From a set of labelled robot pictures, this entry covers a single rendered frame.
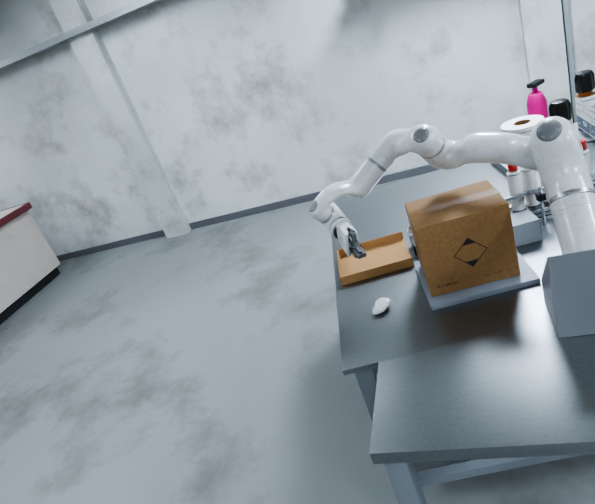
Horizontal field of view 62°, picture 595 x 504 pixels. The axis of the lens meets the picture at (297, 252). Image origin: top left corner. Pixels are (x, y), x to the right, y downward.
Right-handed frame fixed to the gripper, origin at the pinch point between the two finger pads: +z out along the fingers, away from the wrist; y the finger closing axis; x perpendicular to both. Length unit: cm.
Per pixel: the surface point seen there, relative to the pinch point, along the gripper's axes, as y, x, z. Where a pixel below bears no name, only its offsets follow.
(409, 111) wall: -98, 177, -294
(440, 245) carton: 3.2, 22.9, 14.1
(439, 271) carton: -6.4, 21.5, 15.7
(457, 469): -75, 10, 47
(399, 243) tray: -28, 30, -30
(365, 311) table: -22.8, -2.8, 5.4
